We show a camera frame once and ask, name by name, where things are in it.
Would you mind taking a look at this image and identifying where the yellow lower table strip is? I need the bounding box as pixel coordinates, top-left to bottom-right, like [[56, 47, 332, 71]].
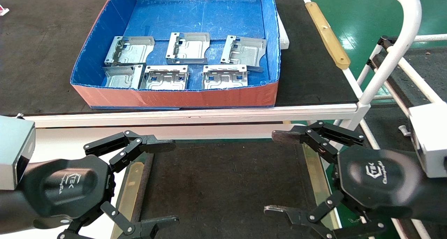
[[111, 162, 145, 239], [302, 143, 341, 230]]

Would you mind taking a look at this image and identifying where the thick white curved tube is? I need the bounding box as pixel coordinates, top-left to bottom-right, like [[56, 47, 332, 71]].
[[359, 0, 423, 106]]

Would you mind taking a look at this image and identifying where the thin white frame tube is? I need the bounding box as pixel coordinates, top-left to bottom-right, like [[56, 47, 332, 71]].
[[414, 34, 447, 43], [356, 44, 383, 87], [384, 45, 445, 105]]

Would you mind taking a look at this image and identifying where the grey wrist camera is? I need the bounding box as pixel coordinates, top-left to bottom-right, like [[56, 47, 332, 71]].
[[408, 102, 447, 179], [0, 115, 36, 191]]

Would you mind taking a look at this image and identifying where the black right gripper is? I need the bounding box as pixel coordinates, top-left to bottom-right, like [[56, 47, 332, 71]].
[[264, 120, 426, 239]]

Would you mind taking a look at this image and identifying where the white metal table frame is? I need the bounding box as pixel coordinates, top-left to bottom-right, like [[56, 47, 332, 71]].
[[16, 0, 371, 149]]

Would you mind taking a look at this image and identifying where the long yellow edge strip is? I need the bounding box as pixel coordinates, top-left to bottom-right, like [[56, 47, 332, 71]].
[[305, 2, 351, 70]]

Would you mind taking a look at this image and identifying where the white foam block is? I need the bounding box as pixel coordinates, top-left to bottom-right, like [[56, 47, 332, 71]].
[[277, 17, 291, 50]]

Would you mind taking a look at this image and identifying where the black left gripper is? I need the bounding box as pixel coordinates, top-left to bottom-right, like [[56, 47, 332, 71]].
[[24, 130, 180, 239]]

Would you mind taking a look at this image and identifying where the large black table mat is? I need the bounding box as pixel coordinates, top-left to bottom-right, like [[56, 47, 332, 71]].
[[0, 0, 359, 115]]

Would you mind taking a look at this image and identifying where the white lower table frame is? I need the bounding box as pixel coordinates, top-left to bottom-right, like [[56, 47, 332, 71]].
[[33, 122, 341, 239]]

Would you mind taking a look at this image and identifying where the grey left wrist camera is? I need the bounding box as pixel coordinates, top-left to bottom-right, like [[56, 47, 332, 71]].
[[0, 115, 36, 191]]

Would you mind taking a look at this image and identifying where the stamped metal bracket plate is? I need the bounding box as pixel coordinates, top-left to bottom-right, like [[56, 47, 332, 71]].
[[220, 35, 267, 73], [166, 32, 211, 65], [104, 36, 155, 67], [102, 64, 145, 90], [139, 65, 189, 91], [202, 65, 249, 90]]

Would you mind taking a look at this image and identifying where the black tube clamp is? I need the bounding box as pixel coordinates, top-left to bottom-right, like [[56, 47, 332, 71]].
[[378, 36, 397, 52]]

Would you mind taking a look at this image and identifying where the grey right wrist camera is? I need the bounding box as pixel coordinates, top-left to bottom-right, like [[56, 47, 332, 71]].
[[408, 102, 447, 179]]

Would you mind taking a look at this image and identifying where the blue corrugated plastic box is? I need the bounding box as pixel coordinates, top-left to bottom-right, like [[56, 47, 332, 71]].
[[70, 0, 281, 110]]

